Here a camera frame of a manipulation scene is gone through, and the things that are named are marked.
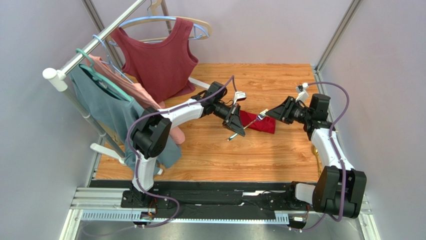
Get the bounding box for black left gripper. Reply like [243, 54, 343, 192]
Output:
[214, 101, 246, 138]

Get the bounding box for iridescent fork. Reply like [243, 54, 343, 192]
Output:
[227, 109, 268, 141]

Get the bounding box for gold spoon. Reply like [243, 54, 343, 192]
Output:
[312, 147, 320, 161]

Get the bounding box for red cloth napkin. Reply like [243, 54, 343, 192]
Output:
[240, 110, 276, 134]

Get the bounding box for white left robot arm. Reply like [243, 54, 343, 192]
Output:
[126, 81, 247, 197]

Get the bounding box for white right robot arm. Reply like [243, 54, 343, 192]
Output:
[266, 83, 367, 221]

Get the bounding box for maroon tank top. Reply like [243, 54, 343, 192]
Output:
[110, 28, 199, 102]

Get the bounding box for light blue clothes hanger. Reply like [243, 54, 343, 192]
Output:
[118, 15, 213, 47]

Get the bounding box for pink hanging shirt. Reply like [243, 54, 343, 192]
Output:
[87, 54, 187, 145]

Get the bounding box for wooden clothes hanger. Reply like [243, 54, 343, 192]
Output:
[139, 0, 194, 45]

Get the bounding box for teal clothes hanger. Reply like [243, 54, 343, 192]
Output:
[75, 48, 133, 102]

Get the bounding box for blue wire clothes hanger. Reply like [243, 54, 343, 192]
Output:
[92, 34, 134, 84]

